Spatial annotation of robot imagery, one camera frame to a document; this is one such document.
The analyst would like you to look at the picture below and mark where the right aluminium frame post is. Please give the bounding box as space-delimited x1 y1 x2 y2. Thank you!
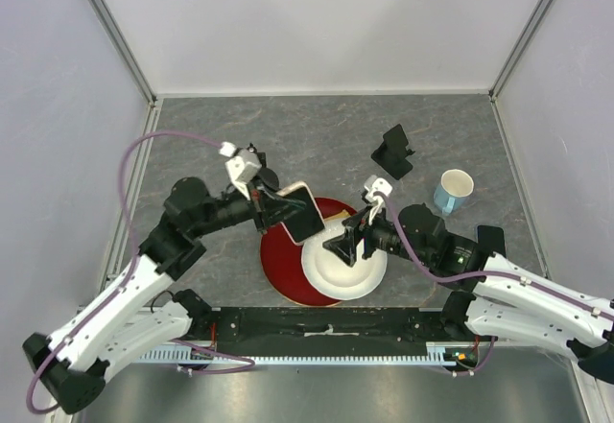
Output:
488 0 555 103

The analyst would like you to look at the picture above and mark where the grey slotted cable duct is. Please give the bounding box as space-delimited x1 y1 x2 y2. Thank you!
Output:
134 342 478 366

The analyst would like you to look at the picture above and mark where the blue white paper cup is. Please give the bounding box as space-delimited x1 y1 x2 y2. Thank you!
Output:
434 169 475 216

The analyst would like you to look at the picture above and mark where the white paper plate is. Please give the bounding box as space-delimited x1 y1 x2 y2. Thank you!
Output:
301 226 388 301

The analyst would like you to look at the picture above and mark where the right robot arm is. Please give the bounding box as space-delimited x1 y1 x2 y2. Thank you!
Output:
322 204 613 384

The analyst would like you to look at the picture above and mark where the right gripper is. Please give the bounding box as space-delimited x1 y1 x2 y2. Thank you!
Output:
322 201 431 267

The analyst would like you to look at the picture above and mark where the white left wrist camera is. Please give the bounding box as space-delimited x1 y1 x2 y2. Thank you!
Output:
219 141 262 200

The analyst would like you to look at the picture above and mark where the left aluminium frame post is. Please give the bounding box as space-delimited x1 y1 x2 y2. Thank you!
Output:
87 0 157 106

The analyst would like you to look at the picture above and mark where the black clamp phone stand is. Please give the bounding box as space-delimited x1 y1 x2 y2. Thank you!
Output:
247 143 279 191

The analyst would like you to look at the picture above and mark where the yellow sponge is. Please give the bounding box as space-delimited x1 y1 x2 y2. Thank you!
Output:
329 209 352 220

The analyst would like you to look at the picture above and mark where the aluminium frame post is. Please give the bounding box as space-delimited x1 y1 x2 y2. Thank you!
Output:
488 0 555 103
87 0 157 106

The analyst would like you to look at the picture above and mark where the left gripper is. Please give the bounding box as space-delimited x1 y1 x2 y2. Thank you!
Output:
191 172 305 238

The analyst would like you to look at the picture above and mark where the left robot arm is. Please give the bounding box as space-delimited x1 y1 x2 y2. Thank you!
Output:
22 176 323 414

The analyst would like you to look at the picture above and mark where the black folding phone stand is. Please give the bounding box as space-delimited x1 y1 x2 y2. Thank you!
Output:
370 124 415 180

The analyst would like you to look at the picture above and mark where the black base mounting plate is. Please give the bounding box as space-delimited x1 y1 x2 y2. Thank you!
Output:
185 307 475 357

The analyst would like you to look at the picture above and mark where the pink case smartphone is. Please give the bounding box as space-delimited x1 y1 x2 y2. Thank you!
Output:
278 181 325 245

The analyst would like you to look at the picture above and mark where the red round plate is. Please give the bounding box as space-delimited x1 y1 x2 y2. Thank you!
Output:
259 224 340 307

